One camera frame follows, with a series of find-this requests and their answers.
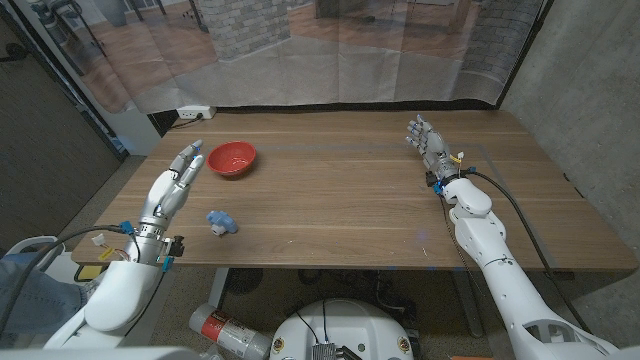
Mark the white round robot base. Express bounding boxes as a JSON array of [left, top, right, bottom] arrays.
[[269, 298, 415, 360]]

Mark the white red cylinder canister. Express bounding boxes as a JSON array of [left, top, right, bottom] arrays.
[[188, 302, 274, 360]]

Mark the blue toy camera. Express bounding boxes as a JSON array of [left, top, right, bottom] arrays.
[[205, 209, 240, 237]]

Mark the printed room backdrop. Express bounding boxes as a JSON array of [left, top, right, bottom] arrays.
[[9, 0, 546, 115]]

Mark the grey table leg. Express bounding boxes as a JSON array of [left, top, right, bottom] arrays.
[[452, 269, 485, 339]]

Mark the black round floor object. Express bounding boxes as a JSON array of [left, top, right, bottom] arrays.
[[224, 268, 265, 296]]

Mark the white grey chair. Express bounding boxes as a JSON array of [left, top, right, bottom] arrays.
[[4, 235, 66, 274]]

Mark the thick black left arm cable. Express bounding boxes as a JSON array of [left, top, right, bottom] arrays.
[[0, 224, 130, 336]]

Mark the black power strip cable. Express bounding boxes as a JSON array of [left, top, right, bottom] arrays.
[[167, 113, 204, 132]]

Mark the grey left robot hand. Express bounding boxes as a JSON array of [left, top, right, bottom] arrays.
[[124, 139, 207, 264]]

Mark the white table leg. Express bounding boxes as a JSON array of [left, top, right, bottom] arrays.
[[207, 267, 230, 309]]

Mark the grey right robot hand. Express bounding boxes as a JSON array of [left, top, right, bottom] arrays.
[[405, 114, 462, 187]]

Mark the black backdrop frame pole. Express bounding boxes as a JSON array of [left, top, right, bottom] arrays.
[[0, 0, 129, 161], [497, 0, 555, 109]]

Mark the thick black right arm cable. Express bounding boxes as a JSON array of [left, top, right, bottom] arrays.
[[467, 168, 594, 336]]

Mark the white grey sneaker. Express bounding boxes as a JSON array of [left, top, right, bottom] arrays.
[[74, 264, 109, 301]]

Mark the red bowl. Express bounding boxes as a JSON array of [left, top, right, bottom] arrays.
[[205, 140, 258, 177]]

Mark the white power strip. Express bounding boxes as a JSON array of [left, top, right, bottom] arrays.
[[176, 104, 218, 120]]

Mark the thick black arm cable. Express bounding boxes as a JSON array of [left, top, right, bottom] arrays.
[[467, 168, 594, 336], [0, 224, 130, 336]]

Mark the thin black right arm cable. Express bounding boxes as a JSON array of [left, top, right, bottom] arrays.
[[438, 195, 481, 296]]

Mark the person's leg in jeans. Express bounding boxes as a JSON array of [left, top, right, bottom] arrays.
[[0, 252, 91, 341]]

